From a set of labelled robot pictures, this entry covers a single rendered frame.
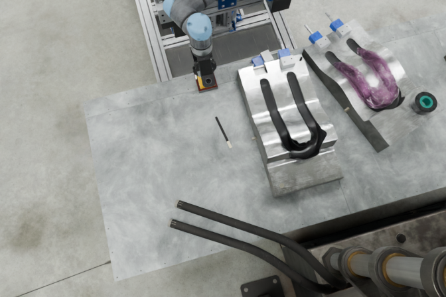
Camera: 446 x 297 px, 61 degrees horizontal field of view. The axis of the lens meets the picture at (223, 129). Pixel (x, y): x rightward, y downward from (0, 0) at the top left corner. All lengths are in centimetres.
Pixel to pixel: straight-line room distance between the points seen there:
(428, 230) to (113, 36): 210
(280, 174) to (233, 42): 114
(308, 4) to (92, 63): 151
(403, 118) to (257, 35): 113
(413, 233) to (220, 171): 74
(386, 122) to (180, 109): 78
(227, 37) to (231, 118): 93
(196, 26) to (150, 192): 63
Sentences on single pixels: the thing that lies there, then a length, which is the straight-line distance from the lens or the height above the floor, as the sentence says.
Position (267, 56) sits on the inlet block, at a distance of 155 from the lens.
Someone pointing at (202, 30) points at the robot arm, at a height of 120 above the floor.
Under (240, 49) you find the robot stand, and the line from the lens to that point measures 229.
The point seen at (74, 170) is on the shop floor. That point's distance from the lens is 242.
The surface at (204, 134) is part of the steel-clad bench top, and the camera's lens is 147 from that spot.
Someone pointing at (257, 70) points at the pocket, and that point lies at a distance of 151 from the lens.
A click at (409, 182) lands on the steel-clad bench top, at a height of 80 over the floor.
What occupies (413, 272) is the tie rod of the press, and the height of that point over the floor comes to 143.
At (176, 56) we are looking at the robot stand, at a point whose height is 21.
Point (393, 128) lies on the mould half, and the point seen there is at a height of 91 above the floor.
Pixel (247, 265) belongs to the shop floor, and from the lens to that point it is 222.
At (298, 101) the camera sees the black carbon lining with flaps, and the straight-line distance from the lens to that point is 146.
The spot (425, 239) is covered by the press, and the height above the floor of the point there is 78.
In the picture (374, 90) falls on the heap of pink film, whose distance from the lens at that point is 154.
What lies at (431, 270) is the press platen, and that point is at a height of 153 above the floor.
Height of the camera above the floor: 221
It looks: 73 degrees down
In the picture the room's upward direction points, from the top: straight up
